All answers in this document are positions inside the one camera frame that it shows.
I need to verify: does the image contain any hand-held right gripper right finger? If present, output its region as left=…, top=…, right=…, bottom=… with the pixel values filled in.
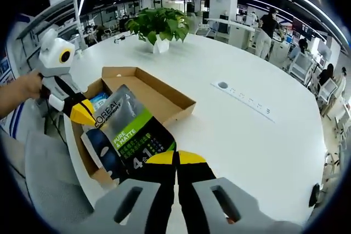
left=177, top=150, right=278, bottom=234

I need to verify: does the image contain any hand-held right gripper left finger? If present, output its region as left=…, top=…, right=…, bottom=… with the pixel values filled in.
left=82, top=150, right=179, bottom=234

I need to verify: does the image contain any light blue wipes soft item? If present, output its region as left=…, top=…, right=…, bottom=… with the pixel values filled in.
left=89, top=94, right=110, bottom=111

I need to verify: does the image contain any grey green pouch soft item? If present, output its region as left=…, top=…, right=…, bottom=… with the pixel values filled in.
left=92, top=84, right=178, bottom=176

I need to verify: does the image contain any brown cardboard shoe box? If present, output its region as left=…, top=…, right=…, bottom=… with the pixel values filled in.
left=71, top=66, right=197, bottom=188

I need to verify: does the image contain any person's left hand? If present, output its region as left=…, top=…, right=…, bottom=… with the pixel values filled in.
left=15, top=70, right=44, bottom=100

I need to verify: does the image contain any grey metal shelf rack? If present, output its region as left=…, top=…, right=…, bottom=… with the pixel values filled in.
left=16, top=0, right=88, bottom=62

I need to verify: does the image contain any grey mesh office chair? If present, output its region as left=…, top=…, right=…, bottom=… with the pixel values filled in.
left=24, top=131, right=95, bottom=224

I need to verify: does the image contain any white table power socket strip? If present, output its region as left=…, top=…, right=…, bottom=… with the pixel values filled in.
left=210, top=80, right=276, bottom=123

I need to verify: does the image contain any green plant in white pot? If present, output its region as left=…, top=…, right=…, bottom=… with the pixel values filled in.
left=124, top=7, right=191, bottom=54

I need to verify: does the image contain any small flat black object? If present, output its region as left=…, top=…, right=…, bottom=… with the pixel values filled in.
left=308, top=183, right=321, bottom=208

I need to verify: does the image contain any white office chair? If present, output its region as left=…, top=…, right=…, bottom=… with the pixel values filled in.
left=289, top=52, right=315, bottom=81
left=318, top=77, right=339, bottom=109

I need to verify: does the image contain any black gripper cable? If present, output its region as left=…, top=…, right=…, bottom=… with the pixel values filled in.
left=45, top=99, right=69, bottom=144

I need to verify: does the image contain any dark wall screen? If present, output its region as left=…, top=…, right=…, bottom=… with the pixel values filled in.
left=292, top=17, right=313, bottom=40

